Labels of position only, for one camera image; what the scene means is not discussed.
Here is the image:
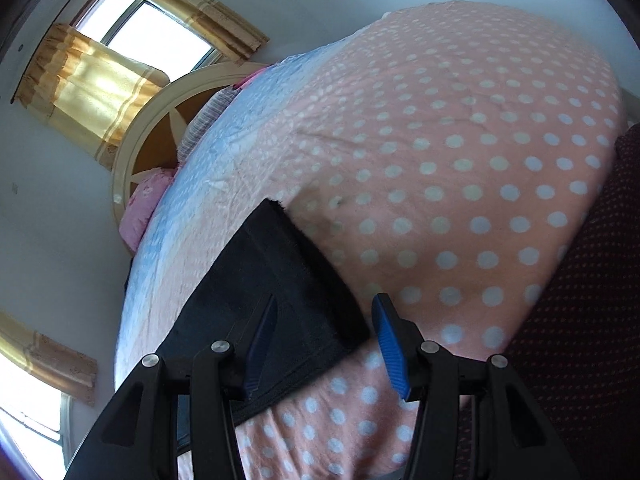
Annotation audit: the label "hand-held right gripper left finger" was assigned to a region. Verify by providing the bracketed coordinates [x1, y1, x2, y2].
[65, 294, 278, 480]

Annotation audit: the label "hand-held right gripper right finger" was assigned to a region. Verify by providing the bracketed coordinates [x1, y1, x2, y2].
[372, 292, 581, 480]

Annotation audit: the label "black pants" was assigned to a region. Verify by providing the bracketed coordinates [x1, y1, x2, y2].
[167, 199, 371, 423]

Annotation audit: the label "person's maroon dotted clothing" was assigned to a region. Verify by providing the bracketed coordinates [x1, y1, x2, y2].
[457, 122, 640, 480]

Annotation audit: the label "pink pillow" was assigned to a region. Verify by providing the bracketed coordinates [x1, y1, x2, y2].
[120, 167, 176, 253]

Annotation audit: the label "long yellow curtain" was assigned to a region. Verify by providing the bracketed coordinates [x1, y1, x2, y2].
[0, 310, 98, 408]

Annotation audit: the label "polka-dot bed sheet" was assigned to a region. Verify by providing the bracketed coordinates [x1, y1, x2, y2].
[115, 0, 628, 480]

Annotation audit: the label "striped pillow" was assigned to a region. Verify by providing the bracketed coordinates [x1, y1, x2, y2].
[177, 87, 241, 161]

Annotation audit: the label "cream wooden headboard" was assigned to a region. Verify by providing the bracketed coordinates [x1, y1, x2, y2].
[111, 62, 271, 256]

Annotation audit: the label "wide yellow curtain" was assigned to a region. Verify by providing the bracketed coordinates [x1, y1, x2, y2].
[17, 25, 168, 168]

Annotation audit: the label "window behind headboard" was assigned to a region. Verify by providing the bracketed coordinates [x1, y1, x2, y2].
[75, 0, 221, 81]

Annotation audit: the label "narrow yellow curtain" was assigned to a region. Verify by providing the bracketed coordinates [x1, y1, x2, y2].
[102, 0, 268, 58]

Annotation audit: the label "side wall window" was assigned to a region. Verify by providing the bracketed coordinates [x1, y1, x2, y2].
[0, 355, 76, 480]

